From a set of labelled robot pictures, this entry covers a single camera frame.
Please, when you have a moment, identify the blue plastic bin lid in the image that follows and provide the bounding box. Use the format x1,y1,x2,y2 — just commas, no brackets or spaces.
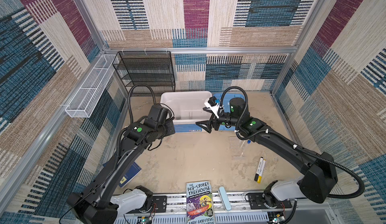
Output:
218,93,245,131

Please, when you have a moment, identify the white plastic storage bin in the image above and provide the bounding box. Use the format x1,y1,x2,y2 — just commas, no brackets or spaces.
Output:
160,91,212,133

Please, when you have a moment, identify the clear test tube rack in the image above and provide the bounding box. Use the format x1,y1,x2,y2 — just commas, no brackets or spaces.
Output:
230,138,246,160

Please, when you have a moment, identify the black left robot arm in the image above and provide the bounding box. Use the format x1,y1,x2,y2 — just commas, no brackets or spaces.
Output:
66,104,175,224

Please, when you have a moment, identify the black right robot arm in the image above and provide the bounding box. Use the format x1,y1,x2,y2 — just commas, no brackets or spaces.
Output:
196,96,365,209

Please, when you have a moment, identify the dark blue notebook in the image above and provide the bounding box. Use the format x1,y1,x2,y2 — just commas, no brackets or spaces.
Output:
118,162,142,188

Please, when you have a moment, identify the black mesh shelf rack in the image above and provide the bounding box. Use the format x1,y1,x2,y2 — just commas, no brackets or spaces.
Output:
113,51,176,96

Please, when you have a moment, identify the black capped white marker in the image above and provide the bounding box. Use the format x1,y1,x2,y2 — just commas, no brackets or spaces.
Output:
254,157,264,182

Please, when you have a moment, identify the yellow capped white marker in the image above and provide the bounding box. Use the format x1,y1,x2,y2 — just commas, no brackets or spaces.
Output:
257,159,266,183

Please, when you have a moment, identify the light blue case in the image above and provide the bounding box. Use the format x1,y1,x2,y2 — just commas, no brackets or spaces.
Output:
218,186,232,212

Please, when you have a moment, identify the treehouse paperback book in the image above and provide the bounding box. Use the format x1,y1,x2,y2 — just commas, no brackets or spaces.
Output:
186,181,216,224

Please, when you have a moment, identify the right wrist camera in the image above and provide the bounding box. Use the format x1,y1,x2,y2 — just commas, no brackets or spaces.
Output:
203,96,220,118

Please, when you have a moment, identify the white wire wall basket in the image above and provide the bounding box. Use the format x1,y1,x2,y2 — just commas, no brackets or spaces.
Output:
65,54,116,118

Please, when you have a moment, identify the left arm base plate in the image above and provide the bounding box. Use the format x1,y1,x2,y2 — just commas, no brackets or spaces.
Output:
148,195,167,214

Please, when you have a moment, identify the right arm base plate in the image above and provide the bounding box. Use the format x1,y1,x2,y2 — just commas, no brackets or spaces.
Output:
244,192,293,210

